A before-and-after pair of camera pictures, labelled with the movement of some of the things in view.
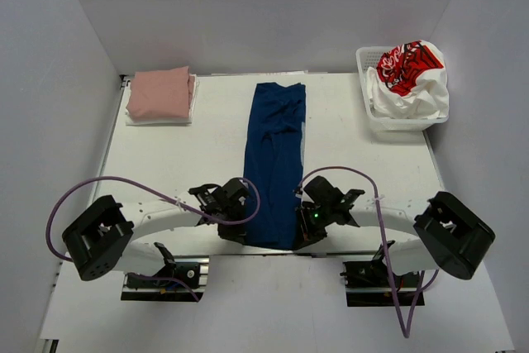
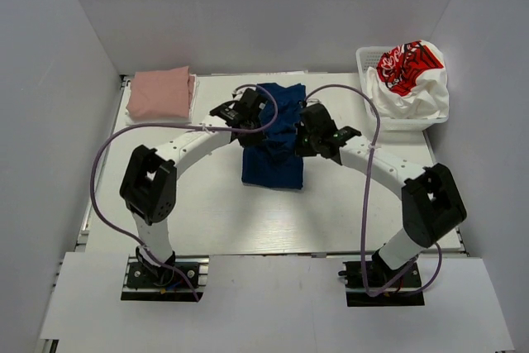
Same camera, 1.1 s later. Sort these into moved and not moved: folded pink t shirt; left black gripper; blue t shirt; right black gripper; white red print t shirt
Moved: blue t shirt; right black gripper; left black gripper
Not moved: folded pink t shirt; white red print t shirt
